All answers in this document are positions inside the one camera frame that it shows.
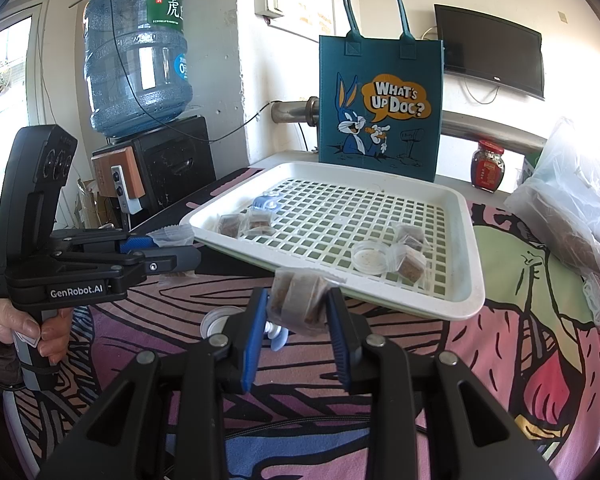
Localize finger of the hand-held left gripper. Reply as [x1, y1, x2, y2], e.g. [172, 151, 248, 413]
[55, 249, 202, 277]
[50, 227, 157, 257]

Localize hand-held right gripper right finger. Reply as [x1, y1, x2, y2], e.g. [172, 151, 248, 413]
[325, 287, 561, 480]

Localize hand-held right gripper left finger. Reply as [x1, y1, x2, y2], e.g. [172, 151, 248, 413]
[37, 287, 272, 480]

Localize blue clip with white flower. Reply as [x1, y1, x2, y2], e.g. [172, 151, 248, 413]
[252, 191, 282, 212]
[264, 322, 290, 353]

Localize round clear plastic dish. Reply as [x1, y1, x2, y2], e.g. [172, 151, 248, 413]
[351, 241, 392, 276]
[201, 306, 243, 339]

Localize white slotted plastic tray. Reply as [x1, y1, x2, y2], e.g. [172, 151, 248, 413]
[179, 161, 486, 322]

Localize person's left hand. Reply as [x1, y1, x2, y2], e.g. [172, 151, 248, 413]
[0, 305, 73, 366]

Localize light green under tray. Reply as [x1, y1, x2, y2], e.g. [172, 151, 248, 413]
[200, 245, 456, 322]

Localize cardboard box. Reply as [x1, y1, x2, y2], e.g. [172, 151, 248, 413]
[75, 177, 106, 226]

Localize wooden speaker box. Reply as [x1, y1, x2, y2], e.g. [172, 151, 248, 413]
[91, 149, 146, 215]

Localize black water dispenser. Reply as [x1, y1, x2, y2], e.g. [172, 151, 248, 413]
[92, 115, 217, 231]

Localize blue water jug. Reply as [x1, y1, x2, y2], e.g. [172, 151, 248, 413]
[82, 0, 193, 138]

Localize red lidded glass jar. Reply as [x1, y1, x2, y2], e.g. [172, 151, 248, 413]
[470, 140, 508, 193]

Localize green and white carton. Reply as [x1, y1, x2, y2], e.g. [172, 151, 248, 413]
[517, 152, 543, 186]

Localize small clear plastic packets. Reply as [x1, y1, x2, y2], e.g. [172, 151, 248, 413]
[582, 275, 600, 331]

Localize clear plastic bag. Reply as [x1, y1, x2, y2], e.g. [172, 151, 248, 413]
[504, 116, 600, 281]

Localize teal cartoon tote bag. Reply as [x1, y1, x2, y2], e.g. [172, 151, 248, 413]
[317, 0, 445, 183]

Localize metal pipe rail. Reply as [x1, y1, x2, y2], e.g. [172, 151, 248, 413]
[271, 96, 548, 155]

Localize grey wall switch box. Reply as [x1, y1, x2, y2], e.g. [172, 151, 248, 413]
[252, 0, 286, 18]

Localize black wall monitor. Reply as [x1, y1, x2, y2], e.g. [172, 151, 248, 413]
[434, 4, 546, 101]

